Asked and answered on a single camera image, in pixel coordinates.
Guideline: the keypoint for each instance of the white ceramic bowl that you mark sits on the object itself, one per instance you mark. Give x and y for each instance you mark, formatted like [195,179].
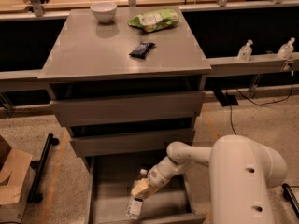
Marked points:
[104,11]

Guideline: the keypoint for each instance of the dark blue snack packet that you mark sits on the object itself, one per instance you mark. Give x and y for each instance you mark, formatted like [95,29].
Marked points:
[142,50]

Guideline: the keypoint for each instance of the brown cardboard box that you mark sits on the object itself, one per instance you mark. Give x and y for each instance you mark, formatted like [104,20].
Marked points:
[16,177]

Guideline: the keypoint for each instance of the grey drawer cabinet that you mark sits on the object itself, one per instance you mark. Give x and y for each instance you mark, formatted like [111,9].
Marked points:
[88,45]

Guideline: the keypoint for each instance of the grey metal rail shelf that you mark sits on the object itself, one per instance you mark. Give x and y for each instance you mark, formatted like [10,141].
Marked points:
[34,80]

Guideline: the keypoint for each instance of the black metal floor bar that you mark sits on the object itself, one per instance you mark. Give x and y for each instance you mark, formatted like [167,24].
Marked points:
[34,195]

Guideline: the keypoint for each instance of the black floor foot block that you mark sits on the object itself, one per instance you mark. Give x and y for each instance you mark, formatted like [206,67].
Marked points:
[225,99]

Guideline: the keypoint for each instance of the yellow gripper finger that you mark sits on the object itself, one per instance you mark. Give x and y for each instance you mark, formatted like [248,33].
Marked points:
[143,189]

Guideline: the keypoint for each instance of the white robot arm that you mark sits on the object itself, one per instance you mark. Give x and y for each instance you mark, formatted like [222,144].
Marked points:
[241,171]

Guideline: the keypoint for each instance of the grey top drawer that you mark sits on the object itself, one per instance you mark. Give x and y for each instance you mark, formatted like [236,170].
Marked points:
[132,108]

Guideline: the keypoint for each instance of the grey open bottom drawer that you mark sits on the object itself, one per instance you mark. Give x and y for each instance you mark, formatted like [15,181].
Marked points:
[112,177]

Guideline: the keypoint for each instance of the grey middle drawer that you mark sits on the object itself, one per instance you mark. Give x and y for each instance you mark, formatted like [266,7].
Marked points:
[129,142]

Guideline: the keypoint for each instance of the clear sanitizer pump bottle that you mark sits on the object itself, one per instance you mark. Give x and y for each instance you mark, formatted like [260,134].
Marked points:
[245,52]

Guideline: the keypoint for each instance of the clear plastic water bottle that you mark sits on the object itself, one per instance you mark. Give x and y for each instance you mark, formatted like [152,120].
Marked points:
[135,204]

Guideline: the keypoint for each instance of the green chip bag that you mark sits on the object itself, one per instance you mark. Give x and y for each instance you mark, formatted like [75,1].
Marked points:
[155,20]

